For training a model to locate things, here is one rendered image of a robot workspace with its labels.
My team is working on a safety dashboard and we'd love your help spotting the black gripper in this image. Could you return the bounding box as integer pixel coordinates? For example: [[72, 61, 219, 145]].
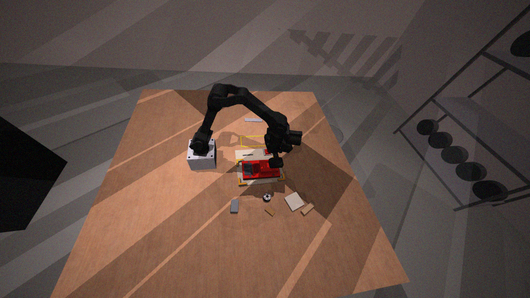
[[264, 134, 284, 168]]

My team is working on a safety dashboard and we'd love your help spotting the white flat square panel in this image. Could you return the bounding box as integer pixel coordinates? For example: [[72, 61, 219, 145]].
[[284, 192, 304, 211]]

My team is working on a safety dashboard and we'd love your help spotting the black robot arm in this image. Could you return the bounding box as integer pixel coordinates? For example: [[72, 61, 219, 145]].
[[189, 83, 302, 156]]

